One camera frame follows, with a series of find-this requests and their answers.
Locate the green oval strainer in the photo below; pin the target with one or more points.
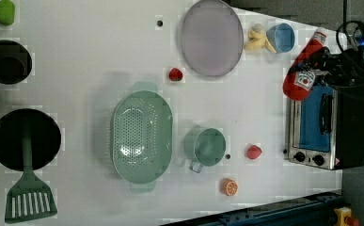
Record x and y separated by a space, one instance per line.
142 126

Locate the silver toaster oven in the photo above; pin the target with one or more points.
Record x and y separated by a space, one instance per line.
326 130

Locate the blue bowl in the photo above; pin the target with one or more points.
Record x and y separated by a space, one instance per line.
281 37

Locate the green plush fruit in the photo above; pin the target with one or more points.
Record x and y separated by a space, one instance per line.
7 12

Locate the small red plush cherry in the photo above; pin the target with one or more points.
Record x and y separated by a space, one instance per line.
175 75

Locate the green mug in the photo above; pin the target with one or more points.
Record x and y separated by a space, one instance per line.
205 147

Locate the blue metal frame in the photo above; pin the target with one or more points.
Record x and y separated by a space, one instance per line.
313 210

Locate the round grey plate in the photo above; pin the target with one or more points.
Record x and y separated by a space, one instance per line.
212 38

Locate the red plush ketchup bottle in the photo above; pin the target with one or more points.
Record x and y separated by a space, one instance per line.
300 77

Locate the small black cup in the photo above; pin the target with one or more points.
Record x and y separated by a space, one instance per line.
15 62

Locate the yellow red emergency button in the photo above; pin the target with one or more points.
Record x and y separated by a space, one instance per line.
345 217

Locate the green slotted spatula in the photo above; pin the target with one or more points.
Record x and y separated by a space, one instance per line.
29 198

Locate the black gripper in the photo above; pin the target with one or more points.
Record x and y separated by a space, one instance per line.
338 70

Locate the plush orange slice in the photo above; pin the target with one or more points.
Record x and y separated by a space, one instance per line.
230 187

